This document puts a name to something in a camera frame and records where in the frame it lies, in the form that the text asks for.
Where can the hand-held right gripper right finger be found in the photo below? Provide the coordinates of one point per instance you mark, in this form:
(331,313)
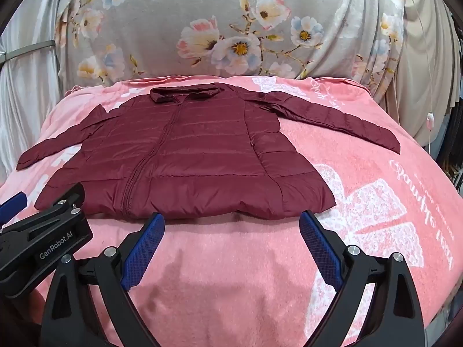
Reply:
(320,249)

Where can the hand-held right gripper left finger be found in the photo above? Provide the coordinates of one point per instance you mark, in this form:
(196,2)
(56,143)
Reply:
(143,251)

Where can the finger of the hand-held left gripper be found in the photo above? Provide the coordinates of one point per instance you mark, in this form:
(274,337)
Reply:
(67,197)
(12,202)

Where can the maroon puffer jacket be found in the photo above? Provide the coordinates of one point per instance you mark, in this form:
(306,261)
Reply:
(199,144)

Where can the pink printed blanket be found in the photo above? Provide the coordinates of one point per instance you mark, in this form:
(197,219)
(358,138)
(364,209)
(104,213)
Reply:
(235,260)

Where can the white satin curtain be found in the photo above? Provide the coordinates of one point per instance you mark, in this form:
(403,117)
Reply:
(36,86)

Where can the grey curtain tieback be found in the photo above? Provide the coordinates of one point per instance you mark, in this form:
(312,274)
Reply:
(36,47)

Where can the beige curtain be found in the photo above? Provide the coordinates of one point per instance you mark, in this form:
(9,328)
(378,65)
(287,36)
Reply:
(416,61)

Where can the grey floral bed sheet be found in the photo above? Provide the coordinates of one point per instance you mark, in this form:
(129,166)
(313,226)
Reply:
(181,0)

